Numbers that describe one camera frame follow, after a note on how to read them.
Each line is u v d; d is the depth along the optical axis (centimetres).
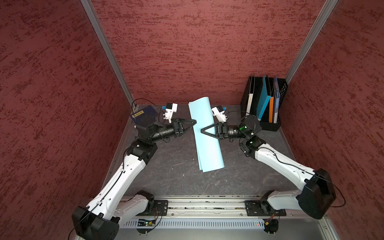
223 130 56
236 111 118
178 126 55
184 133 59
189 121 60
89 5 70
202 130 58
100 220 36
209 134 57
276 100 87
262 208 66
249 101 90
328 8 72
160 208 74
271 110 92
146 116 51
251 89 89
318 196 41
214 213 73
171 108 60
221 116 60
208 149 57
